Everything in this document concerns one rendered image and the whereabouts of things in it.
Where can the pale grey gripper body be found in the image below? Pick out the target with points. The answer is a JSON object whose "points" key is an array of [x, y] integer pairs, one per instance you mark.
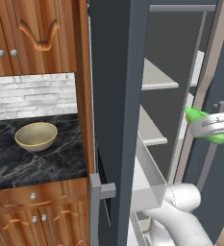
{"points": [[201, 128]]}

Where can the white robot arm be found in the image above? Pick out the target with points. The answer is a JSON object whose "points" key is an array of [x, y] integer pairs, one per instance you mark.
{"points": [[177, 221]]}

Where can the green mango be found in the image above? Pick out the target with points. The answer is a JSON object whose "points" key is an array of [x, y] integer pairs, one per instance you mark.
{"points": [[193, 114]]}

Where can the white freezer shelf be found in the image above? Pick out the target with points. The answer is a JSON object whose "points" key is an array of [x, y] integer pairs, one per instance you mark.
{"points": [[155, 78], [150, 131]]}

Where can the clear freezer drawer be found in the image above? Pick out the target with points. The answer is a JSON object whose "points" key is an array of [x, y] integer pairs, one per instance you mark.
{"points": [[147, 195]]}

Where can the dark grey freezer door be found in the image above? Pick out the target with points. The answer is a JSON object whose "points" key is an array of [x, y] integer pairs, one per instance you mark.
{"points": [[113, 96]]}

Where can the beige bowl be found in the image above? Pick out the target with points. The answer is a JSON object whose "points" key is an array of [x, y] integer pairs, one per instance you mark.
{"points": [[36, 136]]}

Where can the dark grey fridge door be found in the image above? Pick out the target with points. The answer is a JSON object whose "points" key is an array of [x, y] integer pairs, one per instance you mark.
{"points": [[220, 57]]}

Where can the tall wooden side panel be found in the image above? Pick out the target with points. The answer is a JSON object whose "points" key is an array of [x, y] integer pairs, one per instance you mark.
{"points": [[84, 80]]}

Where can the wooden drawer front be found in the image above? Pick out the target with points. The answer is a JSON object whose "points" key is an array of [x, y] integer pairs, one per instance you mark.
{"points": [[52, 192]]}

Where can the wooden base cupboard door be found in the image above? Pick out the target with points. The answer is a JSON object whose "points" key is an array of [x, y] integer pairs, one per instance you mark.
{"points": [[17, 235], [68, 224]]}

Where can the silver base cupboard knob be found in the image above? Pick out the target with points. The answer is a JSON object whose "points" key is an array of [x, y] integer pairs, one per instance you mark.
{"points": [[34, 219], [44, 217]]}

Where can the silver drawer knob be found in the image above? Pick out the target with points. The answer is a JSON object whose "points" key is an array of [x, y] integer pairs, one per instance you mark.
{"points": [[33, 195]]}

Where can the carved wooden cupboard door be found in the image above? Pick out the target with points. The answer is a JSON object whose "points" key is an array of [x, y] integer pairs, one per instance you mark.
{"points": [[36, 19]]}

